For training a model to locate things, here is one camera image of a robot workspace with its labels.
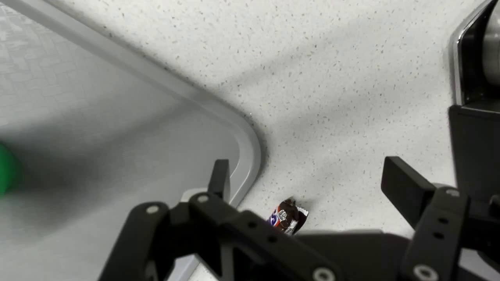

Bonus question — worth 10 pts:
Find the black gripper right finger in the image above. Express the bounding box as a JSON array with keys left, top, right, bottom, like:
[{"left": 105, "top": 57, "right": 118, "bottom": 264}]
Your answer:
[{"left": 380, "top": 155, "right": 500, "bottom": 281}]

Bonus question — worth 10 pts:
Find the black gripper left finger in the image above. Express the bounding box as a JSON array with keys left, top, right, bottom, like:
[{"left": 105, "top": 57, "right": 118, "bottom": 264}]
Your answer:
[{"left": 99, "top": 158, "right": 341, "bottom": 281}]

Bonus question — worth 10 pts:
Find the red silver snack wrapper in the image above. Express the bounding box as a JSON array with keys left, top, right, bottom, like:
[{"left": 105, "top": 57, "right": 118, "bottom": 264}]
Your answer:
[{"left": 266, "top": 196, "right": 313, "bottom": 238}]

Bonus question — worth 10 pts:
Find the grey plastic tray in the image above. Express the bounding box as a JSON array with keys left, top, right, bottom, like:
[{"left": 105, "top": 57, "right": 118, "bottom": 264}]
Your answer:
[{"left": 0, "top": 0, "right": 266, "bottom": 281}]

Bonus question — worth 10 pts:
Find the black coffee maker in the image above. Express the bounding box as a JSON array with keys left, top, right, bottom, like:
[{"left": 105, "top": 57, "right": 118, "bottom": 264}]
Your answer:
[{"left": 447, "top": 0, "right": 500, "bottom": 207}]

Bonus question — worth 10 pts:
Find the green plastic cup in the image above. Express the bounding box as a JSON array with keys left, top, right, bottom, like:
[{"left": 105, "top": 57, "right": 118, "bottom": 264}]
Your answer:
[{"left": 0, "top": 143, "right": 22, "bottom": 200}]

